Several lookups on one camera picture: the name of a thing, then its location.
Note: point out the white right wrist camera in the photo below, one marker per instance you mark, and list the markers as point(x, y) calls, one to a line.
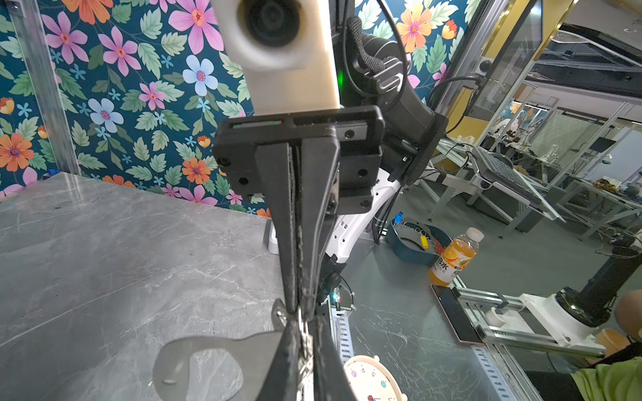
point(285, 51)

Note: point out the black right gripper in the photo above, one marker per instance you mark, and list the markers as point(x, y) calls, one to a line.
point(315, 164)

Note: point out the silver keys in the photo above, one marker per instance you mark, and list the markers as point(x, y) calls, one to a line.
point(217, 368)

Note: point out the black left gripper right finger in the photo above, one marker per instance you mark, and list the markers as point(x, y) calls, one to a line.
point(330, 381)

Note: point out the round analog clock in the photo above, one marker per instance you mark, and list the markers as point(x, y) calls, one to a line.
point(370, 380)

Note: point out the aluminium corner post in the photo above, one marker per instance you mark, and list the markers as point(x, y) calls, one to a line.
point(29, 29)

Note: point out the laptop on stand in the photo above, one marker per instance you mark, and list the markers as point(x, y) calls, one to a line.
point(495, 173)

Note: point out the orange juice bottle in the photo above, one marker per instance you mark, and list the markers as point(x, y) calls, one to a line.
point(455, 257)

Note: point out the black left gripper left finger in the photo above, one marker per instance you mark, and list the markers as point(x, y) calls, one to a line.
point(282, 381)

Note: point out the teal round bowl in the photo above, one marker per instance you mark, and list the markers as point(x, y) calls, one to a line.
point(415, 242)

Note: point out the white tablet device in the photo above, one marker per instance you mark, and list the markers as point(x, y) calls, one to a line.
point(270, 238)

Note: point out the smartphone on table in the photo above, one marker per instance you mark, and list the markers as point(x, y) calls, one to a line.
point(460, 323)

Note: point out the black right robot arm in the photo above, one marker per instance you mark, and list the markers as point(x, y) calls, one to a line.
point(374, 72)

